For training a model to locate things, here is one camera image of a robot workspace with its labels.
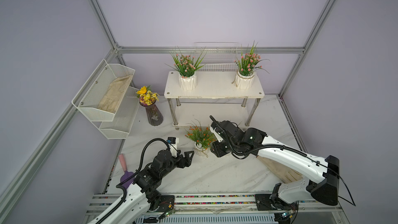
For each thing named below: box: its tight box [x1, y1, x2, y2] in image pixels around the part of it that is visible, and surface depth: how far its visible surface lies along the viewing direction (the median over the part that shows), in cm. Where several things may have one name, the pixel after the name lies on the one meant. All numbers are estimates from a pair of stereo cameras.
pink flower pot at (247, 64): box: [233, 40, 271, 90], surface depth 73 cm
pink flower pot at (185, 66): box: [164, 45, 206, 91], surface depth 71 cm
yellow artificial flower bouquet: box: [135, 85, 160, 106], surface depth 90 cm
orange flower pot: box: [185, 118, 217, 157], surface depth 87 cm
